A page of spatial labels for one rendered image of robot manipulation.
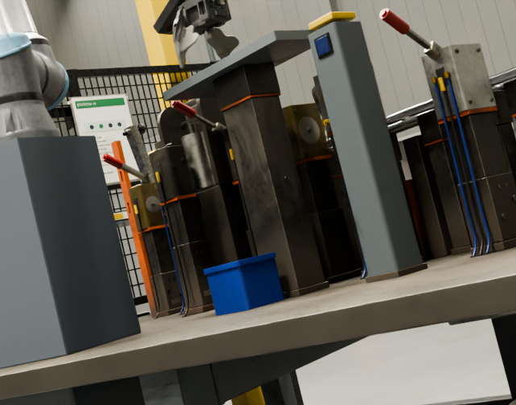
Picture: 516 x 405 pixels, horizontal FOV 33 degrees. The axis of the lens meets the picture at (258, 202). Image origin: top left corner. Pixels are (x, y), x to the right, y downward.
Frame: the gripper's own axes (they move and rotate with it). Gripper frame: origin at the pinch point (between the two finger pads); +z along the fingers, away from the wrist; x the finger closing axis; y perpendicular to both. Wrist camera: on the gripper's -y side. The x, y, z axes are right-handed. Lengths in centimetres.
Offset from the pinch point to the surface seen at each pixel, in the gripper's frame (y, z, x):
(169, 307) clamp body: -53, 47, 23
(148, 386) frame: 15, 55, -47
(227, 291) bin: 7.1, 44.6, -16.6
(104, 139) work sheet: -104, -12, 59
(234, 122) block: 8.5, 13.4, -5.1
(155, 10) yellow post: -102, -58, 96
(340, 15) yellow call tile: 39.5, 3.5, -7.6
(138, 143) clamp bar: -53, 2, 26
